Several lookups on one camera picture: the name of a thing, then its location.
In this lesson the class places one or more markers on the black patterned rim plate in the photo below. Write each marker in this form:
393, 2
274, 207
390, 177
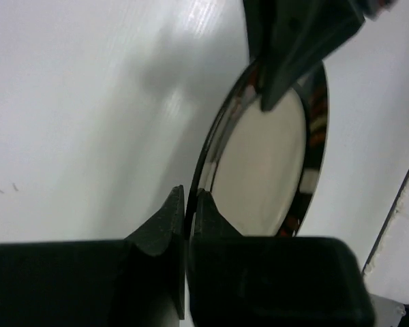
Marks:
262, 168

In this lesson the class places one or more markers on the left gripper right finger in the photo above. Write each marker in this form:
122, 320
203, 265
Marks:
237, 280

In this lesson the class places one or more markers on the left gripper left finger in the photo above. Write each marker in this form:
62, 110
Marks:
135, 281

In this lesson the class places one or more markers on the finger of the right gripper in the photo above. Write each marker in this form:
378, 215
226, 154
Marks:
289, 38

